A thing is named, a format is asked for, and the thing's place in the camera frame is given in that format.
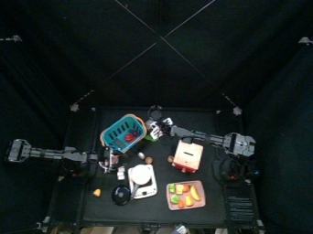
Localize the small white box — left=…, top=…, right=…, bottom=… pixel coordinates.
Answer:
left=116, top=165, right=127, bottom=181

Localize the teal basket with orange rim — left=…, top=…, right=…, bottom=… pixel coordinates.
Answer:
left=99, top=113, right=148, bottom=154

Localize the wooden box with red side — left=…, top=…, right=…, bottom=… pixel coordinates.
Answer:
left=171, top=139, right=204, bottom=175

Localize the white kitchen scale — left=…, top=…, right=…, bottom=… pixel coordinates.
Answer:
left=127, top=164, right=159, bottom=200

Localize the yellow toy banana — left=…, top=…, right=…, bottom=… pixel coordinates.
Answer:
left=190, top=185, right=203, bottom=202

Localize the beige cardboard box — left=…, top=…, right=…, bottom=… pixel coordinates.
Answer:
left=79, top=226, right=116, bottom=234

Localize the pink tray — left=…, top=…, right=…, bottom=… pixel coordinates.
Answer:
left=164, top=179, right=207, bottom=211

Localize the blue white packet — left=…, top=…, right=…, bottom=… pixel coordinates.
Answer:
left=172, top=223, right=190, bottom=234

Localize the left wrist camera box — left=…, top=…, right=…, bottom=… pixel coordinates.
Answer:
left=97, top=147, right=113, bottom=159

